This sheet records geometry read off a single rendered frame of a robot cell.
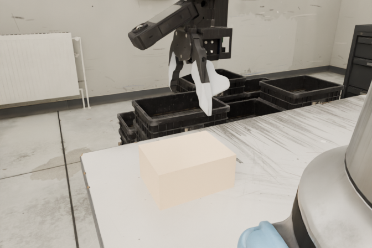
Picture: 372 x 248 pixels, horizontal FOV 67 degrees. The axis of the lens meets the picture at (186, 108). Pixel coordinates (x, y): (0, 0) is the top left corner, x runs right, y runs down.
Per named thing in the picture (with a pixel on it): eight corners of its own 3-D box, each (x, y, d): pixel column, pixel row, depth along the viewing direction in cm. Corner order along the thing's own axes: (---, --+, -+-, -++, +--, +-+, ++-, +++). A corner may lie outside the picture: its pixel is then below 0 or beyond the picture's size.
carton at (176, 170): (160, 210, 50) (158, 175, 48) (140, 175, 60) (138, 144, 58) (233, 186, 57) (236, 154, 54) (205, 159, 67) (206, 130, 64)
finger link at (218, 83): (241, 106, 46) (225, 55, 47) (210, 112, 43) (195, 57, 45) (232, 112, 48) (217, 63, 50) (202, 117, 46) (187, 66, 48)
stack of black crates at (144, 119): (154, 210, 130) (150, 121, 114) (136, 176, 155) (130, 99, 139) (226, 186, 146) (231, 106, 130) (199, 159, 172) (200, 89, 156)
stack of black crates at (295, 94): (284, 168, 163) (295, 94, 147) (252, 145, 188) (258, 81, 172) (331, 153, 179) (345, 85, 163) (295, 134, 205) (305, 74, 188)
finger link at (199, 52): (214, 78, 44) (199, 29, 45) (205, 79, 43) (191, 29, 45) (202, 89, 48) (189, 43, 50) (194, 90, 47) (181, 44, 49)
